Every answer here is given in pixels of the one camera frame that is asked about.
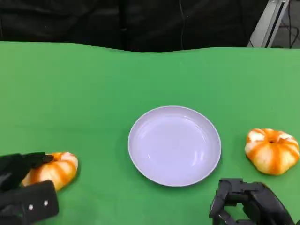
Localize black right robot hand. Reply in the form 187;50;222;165
209;178;296;225

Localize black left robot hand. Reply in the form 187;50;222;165
0;152;53;194

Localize lilac plate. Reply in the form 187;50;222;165
127;105;222;188

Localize green table cloth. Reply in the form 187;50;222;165
0;41;300;225

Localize black cloth backdrop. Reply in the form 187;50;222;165
0;0;268;53

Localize black floor cables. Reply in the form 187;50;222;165
280;17;300;49

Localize aluminium frame post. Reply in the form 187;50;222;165
246;0;291;48

